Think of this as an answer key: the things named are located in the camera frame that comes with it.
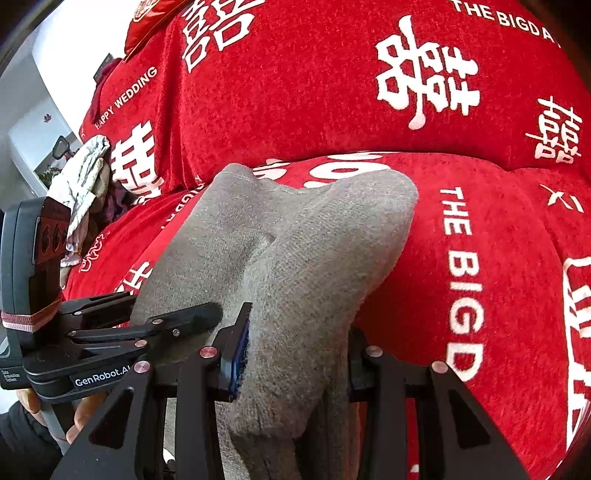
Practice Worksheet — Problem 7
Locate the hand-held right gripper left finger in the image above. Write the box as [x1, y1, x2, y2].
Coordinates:
[51, 302, 252, 480]

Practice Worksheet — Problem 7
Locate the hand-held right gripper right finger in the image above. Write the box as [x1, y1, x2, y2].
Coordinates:
[348, 328, 532, 480]

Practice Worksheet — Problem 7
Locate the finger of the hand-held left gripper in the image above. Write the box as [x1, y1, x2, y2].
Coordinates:
[60, 292, 138, 325]
[67, 302, 225, 365]

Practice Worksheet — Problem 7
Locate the grey knitted garment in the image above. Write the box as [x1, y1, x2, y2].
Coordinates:
[131, 164, 420, 480]

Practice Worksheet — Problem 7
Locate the person's left forearm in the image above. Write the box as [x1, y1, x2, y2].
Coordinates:
[0, 401, 65, 480]

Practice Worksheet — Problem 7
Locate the person's left hand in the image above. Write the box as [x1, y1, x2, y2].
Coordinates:
[16, 388, 108, 445]

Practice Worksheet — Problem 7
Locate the white patterned cloth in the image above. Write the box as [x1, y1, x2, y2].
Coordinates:
[48, 135, 112, 278]

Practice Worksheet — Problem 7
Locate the dark cloth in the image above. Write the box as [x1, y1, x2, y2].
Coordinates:
[106, 178, 139, 208]

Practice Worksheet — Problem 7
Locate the red printed sofa cover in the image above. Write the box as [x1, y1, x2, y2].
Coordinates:
[60, 0, 591, 480]

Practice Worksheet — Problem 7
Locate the red pillow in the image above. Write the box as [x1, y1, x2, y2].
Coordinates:
[124, 0, 185, 54]

